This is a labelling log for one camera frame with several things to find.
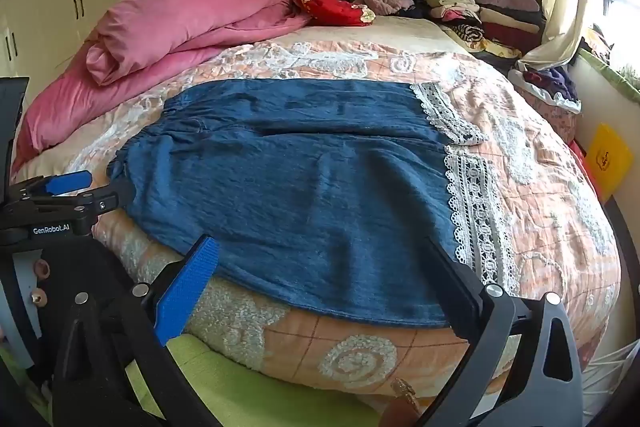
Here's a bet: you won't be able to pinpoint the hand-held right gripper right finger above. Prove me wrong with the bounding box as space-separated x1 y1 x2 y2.
420 237 586 427

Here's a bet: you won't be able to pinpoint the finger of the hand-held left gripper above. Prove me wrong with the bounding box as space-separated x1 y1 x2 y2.
30 179 136 214
12 171 93 205

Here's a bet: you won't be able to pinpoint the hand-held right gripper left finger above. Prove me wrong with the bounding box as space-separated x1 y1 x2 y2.
52 234 221 427

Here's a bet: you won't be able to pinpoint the blue pants with lace trim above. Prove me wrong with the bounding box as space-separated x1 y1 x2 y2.
106 78 521 330

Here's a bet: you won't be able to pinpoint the person's left hand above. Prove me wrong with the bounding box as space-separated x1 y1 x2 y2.
30 260 51 308

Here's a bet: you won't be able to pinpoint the orange printed blanket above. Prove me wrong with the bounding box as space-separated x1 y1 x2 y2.
65 14 623 400

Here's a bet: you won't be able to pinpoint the small brown object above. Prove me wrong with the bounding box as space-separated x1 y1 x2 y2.
390 378 422 415

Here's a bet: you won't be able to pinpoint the green cloth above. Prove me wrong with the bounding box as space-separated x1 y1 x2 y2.
125 334 396 427

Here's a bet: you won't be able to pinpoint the pink duvet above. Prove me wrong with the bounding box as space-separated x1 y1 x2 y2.
10 0 313 178

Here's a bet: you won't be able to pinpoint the pink patterned cloth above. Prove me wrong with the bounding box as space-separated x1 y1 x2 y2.
515 84 582 145

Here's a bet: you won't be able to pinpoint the yellow bag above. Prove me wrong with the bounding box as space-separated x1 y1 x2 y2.
584 123 635 202

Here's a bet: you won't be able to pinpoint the purple clothes heap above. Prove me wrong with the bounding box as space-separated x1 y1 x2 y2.
507 66 583 112

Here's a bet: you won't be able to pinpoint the cream bed sheet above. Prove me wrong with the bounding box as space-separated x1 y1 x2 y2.
290 14 471 58

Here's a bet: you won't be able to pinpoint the pile of folded clothes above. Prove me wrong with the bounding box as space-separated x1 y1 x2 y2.
400 0 548 58

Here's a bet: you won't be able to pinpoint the red patterned cloth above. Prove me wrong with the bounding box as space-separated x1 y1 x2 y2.
277 0 377 28

